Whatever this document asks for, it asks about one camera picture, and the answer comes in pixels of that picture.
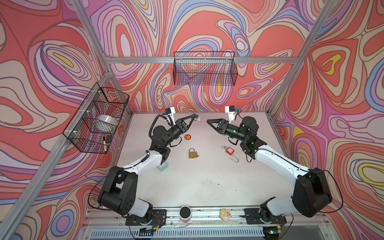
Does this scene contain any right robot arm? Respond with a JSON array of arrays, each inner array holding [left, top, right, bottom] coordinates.
[[207, 116, 333, 223]]

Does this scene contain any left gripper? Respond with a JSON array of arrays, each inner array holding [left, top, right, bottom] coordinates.
[[161, 117, 194, 150]]

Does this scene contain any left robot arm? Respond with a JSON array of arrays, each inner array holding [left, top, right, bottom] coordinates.
[[97, 114, 199, 218]]

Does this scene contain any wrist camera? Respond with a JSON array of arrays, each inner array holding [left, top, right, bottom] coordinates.
[[225, 106, 237, 124], [166, 107, 176, 126]]

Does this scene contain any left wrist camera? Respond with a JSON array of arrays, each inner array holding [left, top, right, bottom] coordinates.
[[166, 107, 176, 126]]

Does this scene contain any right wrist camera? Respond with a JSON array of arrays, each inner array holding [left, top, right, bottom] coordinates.
[[225, 106, 237, 124]]

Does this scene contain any black wire basket wall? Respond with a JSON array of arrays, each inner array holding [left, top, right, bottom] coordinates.
[[63, 83, 130, 154], [173, 50, 238, 86]]

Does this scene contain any mint green alarm clock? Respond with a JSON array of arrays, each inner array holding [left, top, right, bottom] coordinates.
[[157, 162, 168, 172]]

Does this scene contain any white tape roll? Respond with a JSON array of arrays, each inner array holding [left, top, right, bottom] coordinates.
[[95, 115, 118, 132]]

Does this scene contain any black marker in basket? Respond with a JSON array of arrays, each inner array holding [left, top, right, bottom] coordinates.
[[103, 136, 108, 154]]

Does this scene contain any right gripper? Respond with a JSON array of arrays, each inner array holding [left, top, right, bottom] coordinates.
[[206, 118, 247, 142]]

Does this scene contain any small black padlock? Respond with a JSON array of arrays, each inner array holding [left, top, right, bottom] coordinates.
[[188, 109, 201, 122]]

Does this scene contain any small red round disc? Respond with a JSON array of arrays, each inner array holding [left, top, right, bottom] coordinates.
[[184, 134, 192, 140]]

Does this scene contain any aluminium front rail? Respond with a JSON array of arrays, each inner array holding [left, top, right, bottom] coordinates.
[[84, 206, 332, 229]]

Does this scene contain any brass padlock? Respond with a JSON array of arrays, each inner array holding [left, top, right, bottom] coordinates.
[[188, 148, 199, 159]]

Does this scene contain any red padlock with keys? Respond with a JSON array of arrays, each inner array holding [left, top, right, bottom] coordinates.
[[221, 146, 239, 163]]

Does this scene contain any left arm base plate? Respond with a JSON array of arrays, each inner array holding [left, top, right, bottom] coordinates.
[[126, 209, 167, 227]]

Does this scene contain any black wire basket back wall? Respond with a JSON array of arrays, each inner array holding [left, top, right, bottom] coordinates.
[[173, 50, 238, 86]]

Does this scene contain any black wire basket left wall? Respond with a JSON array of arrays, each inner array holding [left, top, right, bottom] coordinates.
[[63, 83, 130, 154]]

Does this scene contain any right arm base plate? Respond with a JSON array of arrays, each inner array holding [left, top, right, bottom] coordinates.
[[241, 197, 287, 225]]

